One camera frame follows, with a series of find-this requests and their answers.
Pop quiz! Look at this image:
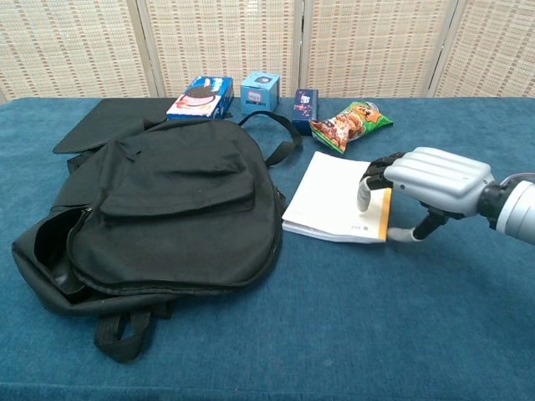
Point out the bamboo folding screen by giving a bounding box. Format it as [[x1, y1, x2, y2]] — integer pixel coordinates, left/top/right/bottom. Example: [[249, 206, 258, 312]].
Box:
[[0, 0, 535, 105]]

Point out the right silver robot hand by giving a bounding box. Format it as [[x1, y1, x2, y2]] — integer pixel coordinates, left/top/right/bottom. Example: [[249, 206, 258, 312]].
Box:
[[357, 145, 497, 243]]

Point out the light blue cube box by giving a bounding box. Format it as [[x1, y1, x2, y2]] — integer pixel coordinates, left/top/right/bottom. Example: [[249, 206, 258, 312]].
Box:
[[240, 71, 280, 115]]

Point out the blue table cloth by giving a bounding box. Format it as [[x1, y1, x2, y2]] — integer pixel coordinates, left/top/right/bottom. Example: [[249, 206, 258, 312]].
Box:
[[0, 96, 535, 401]]

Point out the blue cookie box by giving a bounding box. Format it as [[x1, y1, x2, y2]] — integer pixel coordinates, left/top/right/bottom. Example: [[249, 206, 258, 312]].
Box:
[[166, 74, 235, 121]]

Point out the white book yellow spine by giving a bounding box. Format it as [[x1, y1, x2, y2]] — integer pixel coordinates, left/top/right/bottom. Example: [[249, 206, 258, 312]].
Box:
[[281, 150, 394, 245]]

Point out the black fabric backpack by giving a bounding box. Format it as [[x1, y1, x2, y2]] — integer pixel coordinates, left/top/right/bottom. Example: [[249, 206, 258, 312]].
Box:
[[11, 111, 303, 363]]

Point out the dark blue slim box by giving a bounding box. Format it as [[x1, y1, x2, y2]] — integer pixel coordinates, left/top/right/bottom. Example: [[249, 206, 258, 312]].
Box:
[[291, 88, 320, 137]]

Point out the green orange snack bag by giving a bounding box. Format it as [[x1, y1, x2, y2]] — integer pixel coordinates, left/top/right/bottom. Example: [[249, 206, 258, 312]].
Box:
[[308, 101, 395, 154]]

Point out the black flat pad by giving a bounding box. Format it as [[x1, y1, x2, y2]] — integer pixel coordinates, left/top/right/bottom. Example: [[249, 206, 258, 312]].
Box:
[[53, 98, 179, 155]]

